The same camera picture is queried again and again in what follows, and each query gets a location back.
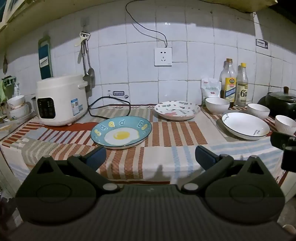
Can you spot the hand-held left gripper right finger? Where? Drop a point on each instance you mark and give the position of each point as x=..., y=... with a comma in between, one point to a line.
x=203, y=155

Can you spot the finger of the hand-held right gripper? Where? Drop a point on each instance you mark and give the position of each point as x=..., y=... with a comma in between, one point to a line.
x=279, y=140

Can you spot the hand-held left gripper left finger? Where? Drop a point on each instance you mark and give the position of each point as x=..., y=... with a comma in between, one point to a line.
x=97, y=155

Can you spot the white ribbed bowl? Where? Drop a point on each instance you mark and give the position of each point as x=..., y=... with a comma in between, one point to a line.
x=285, y=125
x=258, y=111
x=217, y=106

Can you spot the blue fried egg plate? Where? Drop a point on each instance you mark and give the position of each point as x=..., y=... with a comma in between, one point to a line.
x=120, y=133

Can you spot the white plate black rim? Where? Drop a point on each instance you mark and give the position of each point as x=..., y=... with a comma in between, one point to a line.
x=245, y=126

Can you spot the pink patterned white plate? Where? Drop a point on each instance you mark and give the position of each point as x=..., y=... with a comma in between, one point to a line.
x=177, y=110

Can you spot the striped tablecloth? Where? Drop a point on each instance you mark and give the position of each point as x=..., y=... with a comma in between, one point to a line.
x=173, y=132

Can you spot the glass wok lid wooden knob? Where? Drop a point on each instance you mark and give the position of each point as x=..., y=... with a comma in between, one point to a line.
x=285, y=95

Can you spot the clear vinegar bottle yellow cap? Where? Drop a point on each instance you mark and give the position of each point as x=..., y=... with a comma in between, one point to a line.
x=242, y=90

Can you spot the white rice cooker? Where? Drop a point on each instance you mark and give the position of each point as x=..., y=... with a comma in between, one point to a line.
x=61, y=102

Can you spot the white salt bag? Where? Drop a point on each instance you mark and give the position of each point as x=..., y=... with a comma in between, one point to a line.
x=211, y=89

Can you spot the cooking wine bottle yellow label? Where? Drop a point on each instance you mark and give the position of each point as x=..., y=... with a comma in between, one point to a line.
x=230, y=85

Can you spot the hanging kitchen utensils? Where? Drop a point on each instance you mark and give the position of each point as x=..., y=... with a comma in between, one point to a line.
x=90, y=71

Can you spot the metal dish tray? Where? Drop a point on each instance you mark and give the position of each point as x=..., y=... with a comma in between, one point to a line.
x=20, y=120

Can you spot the green and blue grater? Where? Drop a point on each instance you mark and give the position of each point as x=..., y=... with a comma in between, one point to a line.
x=45, y=60

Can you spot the green plastic rack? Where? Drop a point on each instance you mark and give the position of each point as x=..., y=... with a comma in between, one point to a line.
x=8, y=81

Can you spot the white vegetable peeler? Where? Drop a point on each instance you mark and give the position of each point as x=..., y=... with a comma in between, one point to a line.
x=82, y=37

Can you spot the small dark wall label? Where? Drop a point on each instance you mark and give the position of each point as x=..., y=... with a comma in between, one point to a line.
x=118, y=93

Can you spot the blue bordered wall sticker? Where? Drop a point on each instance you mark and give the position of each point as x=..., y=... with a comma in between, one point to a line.
x=262, y=43

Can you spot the white wall socket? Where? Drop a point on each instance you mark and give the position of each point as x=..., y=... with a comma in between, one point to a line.
x=163, y=56

